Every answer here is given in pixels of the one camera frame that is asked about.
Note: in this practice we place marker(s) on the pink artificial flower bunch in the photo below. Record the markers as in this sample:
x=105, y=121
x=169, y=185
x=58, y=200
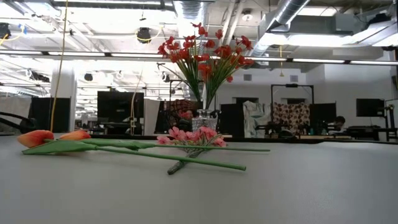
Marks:
x=202, y=133

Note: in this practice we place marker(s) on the red artificial flower bunch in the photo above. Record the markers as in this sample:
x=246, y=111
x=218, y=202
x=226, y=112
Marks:
x=224, y=51
x=183, y=54

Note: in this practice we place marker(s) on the orange artificial tulip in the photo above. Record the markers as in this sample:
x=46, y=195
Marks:
x=35, y=138
x=74, y=135

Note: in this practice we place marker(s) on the clear glass vase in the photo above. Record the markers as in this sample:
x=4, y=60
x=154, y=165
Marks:
x=203, y=123

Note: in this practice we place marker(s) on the dark red patterned cloth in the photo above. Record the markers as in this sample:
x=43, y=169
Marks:
x=177, y=109

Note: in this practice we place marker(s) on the black cabinet panel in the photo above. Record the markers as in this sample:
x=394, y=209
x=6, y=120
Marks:
x=231, y=121

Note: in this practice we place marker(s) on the white and teal cloth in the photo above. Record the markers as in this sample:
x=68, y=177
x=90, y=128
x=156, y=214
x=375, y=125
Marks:
x=255, y=118

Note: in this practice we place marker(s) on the large black monitor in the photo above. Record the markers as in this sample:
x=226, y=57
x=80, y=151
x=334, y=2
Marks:
x=119, y=107

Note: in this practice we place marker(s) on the floral patterned cloth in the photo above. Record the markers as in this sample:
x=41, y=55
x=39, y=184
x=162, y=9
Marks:
x=292, y=115

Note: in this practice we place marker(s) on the black ceiling speaker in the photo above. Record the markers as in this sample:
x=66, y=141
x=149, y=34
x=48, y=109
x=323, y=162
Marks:
x=144, y=35

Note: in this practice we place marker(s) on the black gantry stand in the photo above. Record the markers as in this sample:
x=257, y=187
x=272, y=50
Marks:
x=292, y=85

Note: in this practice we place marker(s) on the black round ceiling lamp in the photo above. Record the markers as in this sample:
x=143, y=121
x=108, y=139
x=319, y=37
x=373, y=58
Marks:
x=88, y=77

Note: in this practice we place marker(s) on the black screen panel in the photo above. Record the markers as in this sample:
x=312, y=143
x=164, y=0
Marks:
x=323, y=115

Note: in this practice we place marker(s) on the long ceiling light strip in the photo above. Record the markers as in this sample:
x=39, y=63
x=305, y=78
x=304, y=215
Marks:
x=317, y=60

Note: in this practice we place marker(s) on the person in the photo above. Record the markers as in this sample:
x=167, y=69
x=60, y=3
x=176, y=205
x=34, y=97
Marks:
x=339, y=120

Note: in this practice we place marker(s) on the black partition panel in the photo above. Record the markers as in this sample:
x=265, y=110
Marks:
x=40, y=115

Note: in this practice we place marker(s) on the dark background desk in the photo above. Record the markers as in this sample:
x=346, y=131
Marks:
x=367, y=130

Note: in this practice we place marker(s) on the small black monitor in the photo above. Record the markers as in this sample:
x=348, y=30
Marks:
x=370, y=107

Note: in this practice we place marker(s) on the black curved chair back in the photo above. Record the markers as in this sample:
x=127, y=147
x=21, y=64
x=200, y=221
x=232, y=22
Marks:
x=26, y=125

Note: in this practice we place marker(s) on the black tripod stand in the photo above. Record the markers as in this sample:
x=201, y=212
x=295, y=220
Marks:
x=392, y=118

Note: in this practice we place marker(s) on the black aluminium table frame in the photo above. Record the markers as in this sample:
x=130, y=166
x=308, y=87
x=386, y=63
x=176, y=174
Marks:
x=280, y=140

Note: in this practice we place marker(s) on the silver spiral ventilation duct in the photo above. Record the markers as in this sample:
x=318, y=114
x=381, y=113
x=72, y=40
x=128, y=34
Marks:
x=280, y=15
x=189, y=12

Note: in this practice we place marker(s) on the grey rectangular air duct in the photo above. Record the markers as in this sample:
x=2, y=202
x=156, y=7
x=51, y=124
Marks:
x=342, y=25

